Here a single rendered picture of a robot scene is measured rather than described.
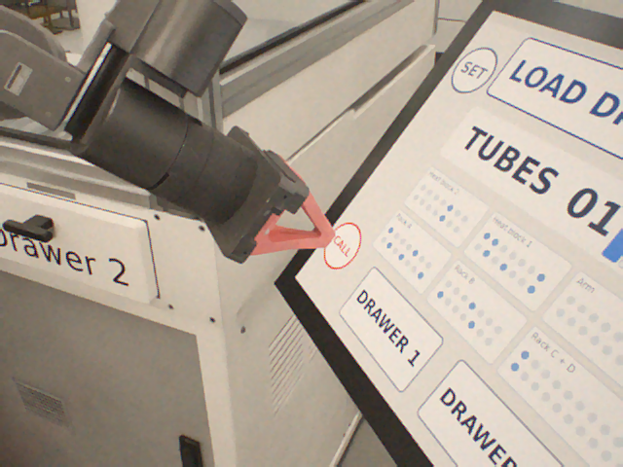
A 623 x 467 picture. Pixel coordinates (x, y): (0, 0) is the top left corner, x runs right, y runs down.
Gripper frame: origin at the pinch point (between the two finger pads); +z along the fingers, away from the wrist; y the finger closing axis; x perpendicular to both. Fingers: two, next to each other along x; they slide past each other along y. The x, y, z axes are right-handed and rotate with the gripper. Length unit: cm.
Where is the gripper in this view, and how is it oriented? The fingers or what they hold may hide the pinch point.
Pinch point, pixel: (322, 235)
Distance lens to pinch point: 48.0
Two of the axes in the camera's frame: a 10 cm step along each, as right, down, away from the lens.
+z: 7.1, 3.8, 5.9
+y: -4.0, -4.7, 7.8
